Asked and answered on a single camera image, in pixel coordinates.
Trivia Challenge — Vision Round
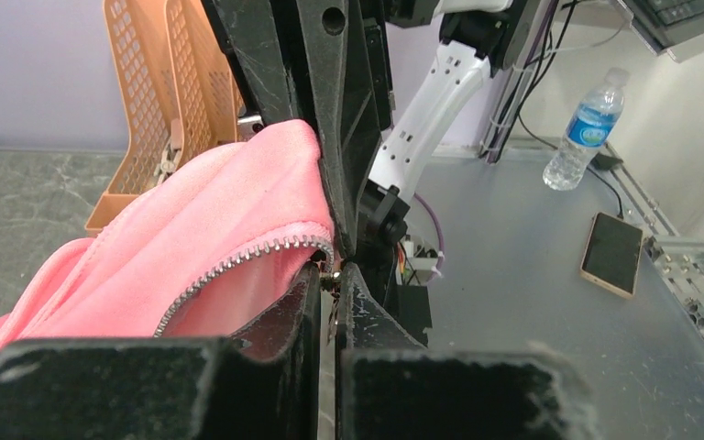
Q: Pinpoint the clear plastic water bottle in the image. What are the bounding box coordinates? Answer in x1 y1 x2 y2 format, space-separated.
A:
543 68 630 191

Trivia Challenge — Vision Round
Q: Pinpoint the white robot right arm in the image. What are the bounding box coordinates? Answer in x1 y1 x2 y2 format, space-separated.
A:
203 1 547 257

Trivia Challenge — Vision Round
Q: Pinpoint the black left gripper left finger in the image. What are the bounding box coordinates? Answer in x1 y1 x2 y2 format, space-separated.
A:
0 263 321 439

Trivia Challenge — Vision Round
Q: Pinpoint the orange plastic desk organizer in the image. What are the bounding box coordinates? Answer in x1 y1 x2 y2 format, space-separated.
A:
85 0 261 236

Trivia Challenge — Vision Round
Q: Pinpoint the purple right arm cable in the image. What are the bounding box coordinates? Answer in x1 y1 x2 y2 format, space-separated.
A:
412 192 447 281

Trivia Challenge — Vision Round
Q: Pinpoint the pink zip-up jacket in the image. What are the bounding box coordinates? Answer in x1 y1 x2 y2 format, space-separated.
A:
0 119 334 349

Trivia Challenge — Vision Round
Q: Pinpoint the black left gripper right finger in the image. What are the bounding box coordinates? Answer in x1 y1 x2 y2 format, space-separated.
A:
335 263 601 439

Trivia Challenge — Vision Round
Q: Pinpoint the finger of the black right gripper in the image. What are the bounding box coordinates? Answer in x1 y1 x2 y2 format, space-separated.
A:
297 1 380 257
203 0 299 125

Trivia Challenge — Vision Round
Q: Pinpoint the smartphone with tan case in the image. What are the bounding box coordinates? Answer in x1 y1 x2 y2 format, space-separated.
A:
579 213 644 299

